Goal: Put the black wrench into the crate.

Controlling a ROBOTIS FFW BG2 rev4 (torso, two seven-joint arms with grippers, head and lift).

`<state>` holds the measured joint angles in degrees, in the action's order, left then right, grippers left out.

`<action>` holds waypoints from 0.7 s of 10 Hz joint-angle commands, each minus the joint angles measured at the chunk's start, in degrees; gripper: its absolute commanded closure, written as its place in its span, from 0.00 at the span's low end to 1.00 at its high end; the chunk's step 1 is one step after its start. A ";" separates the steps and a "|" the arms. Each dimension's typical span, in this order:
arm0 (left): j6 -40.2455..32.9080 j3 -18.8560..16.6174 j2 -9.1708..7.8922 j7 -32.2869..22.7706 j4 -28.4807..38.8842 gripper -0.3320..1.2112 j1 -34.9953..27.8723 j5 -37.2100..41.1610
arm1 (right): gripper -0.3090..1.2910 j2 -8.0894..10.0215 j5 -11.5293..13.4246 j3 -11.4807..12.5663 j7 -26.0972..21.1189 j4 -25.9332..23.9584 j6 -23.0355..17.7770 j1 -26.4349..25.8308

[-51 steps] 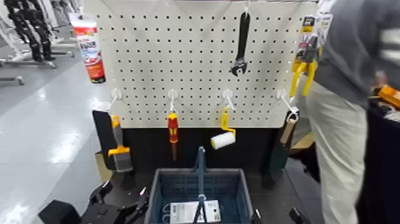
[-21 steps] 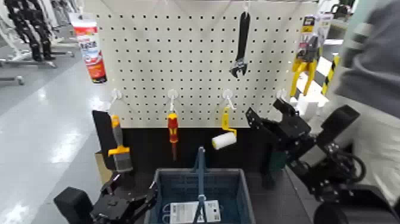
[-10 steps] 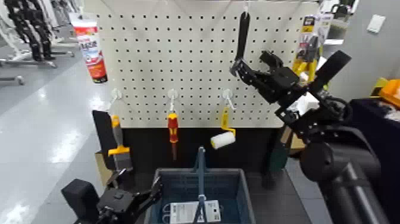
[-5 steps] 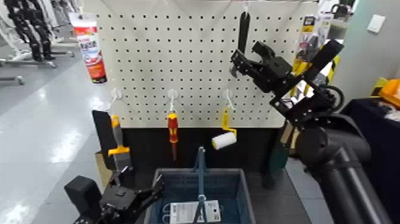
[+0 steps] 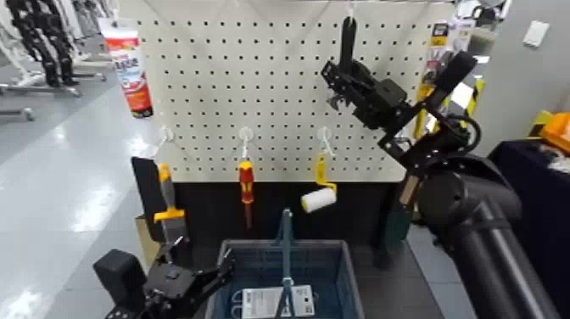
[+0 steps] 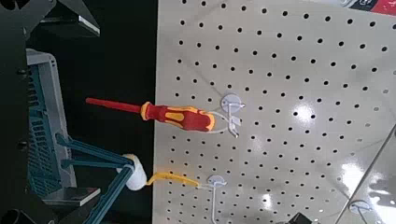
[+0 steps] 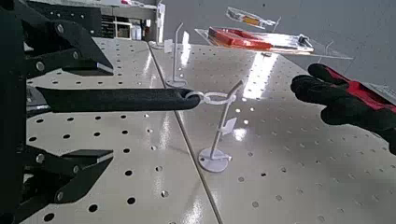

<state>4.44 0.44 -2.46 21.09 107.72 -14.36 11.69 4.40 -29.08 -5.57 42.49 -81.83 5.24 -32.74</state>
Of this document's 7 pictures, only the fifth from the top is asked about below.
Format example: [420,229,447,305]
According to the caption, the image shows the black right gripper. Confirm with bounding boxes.
[320,59,409,132]

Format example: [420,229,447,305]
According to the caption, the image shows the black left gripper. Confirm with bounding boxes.
[142,235,236,319]

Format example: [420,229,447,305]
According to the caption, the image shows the black adjustable wrench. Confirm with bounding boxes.
[328,16,358,110]

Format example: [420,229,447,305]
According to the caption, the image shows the black display stand base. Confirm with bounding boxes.
[170,180,404,250]

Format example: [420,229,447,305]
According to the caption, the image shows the white packaged item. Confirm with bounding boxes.
[231,284,316,319]

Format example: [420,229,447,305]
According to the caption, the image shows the white pegboard panel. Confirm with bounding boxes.
[119,0,455,183]

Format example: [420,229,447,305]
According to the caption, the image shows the black side panel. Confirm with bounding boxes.
[131,156,167,243]

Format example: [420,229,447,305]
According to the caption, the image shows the yellow pliers in package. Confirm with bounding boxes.
[414,20,473,139]

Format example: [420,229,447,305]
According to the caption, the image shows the red yellow screwdriver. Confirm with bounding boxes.
[237,159,256,231]

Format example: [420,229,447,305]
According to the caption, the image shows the black background appliance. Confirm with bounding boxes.
[469,3,502,28]

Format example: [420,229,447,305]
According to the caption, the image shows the red white sealant tube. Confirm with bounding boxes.
[98,17,154,120]

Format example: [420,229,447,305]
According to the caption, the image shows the orange yellow object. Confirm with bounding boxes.
[527,111,570,157]

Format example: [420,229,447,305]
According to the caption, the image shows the black table cloth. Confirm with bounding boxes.
[487,138,570,319]

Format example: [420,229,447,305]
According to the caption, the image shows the gray wheeled stand leg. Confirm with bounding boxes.
[0,106,36,122]

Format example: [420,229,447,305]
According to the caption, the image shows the gray stand base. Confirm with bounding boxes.
[0,70,108,99]

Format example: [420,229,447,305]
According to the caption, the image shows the black background robot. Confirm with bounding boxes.
[4,0,81,88]

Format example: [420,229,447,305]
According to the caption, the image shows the blue plastic crate with handle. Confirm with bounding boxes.
[205,208,364,319]

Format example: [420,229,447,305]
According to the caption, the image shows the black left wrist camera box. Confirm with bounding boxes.
[92,248,149,310]

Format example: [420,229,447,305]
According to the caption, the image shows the white wire stand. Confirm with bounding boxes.
[238,126,254,161]

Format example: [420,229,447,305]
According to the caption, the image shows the yellow black striped post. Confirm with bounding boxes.
[465,77,486,117]

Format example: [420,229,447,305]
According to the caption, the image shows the wooden handled green trowel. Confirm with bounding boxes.
[383,176,422,246]

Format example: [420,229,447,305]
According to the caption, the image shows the yellow handled paint roller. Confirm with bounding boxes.
[299,152,338,214]

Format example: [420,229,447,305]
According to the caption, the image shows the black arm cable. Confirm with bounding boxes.
[444,113,483,154]

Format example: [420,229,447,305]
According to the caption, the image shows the white wall switch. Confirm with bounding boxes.
[522,20,551,48]

